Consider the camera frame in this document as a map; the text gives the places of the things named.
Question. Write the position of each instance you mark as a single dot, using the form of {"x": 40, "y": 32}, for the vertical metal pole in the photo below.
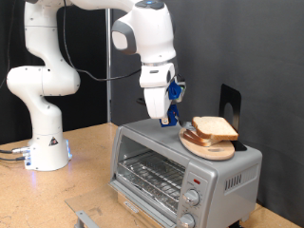
{"x": 108, "y": 95}

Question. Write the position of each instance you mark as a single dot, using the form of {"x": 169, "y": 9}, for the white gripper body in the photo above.
{"x": 156, "y": 101}

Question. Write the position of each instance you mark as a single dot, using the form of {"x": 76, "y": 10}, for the round wooden board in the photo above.
{"x": 215, "y": 152}

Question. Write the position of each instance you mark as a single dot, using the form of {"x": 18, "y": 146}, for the black metal bookend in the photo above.
{"x": 234, "y": 98}

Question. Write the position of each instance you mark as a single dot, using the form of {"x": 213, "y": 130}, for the metal spatula with blue block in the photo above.
{"x": 172, "y": 118}

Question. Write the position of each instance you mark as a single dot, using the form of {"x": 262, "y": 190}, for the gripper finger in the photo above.
{"x": 164, "y": 121}

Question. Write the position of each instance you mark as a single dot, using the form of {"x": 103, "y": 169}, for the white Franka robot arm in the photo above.
{"x": 44, "y": 79}

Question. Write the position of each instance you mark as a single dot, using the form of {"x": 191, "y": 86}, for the white bread slice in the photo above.
{"x": 215, "y": 128}
{"x": 199, "y": 136}
{"x": 190, "y": 139}

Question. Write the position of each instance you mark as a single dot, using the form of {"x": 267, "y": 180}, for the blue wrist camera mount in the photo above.
{"x": 174, "y": 90}

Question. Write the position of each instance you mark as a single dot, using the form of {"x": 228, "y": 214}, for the silver oven knob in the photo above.
{"x": 186, "y": 221}
{"x": 191, "y": 197}

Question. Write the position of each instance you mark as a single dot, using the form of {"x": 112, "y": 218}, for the silver toaster oven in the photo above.
{"x": 221, "y": 177}

